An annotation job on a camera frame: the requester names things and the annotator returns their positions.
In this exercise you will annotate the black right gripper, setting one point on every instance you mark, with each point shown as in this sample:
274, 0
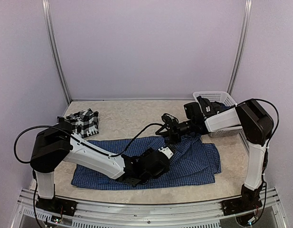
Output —
174, 128

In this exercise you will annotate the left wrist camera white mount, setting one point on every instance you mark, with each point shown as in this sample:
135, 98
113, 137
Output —
166, 151

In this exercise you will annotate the right aluminium frame post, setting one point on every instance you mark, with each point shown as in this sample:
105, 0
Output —
241, 45

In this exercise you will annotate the folded black white plaid shirt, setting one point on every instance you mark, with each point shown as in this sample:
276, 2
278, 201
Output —
84, 123

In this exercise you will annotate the blue checked long sleeve shirt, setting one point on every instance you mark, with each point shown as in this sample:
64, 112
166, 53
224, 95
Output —
193, 163

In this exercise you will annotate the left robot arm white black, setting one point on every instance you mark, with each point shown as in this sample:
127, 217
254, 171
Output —
58, 143

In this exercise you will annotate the white plastic laundry basket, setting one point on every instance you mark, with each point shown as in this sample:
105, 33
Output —
225, 123

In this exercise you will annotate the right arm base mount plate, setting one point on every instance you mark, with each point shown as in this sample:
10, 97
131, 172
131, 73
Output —
236, 205

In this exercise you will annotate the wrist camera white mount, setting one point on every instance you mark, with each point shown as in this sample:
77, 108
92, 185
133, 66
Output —
169, 119
166, 151

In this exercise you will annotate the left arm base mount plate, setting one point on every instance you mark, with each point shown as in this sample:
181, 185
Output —
57, 205

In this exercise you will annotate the dark striped shirt in basket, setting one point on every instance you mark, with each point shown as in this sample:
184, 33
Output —
211, 107

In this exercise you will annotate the aluminium frame post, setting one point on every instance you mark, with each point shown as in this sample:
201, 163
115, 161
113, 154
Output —
54, 50
241, 45

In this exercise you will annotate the front aluminium rail frame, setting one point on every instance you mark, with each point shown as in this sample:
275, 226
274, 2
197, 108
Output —
181, 207

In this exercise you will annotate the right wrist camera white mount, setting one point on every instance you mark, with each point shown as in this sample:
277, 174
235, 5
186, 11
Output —
169, 119

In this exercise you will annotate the left aluminium frame post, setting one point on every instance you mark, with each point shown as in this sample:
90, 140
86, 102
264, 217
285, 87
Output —
54, 50

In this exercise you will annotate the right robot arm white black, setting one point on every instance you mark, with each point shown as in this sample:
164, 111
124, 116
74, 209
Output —
257, 126

